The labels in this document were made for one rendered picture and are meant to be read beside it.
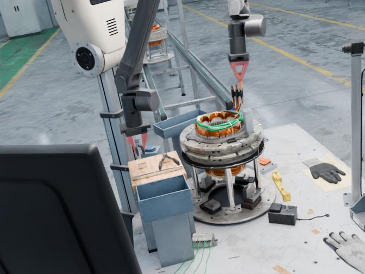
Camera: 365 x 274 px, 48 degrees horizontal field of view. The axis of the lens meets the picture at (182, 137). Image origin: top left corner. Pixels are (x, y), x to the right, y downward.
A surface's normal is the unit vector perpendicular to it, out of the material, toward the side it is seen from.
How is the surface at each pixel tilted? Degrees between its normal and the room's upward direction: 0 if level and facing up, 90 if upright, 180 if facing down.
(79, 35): 109
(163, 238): 90
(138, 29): 84
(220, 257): 0
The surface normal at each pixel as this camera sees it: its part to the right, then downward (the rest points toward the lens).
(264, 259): -0.16, -0.91
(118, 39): 0.87, 0.05
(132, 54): -0.40, 0.24
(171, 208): 0.20, 0.36
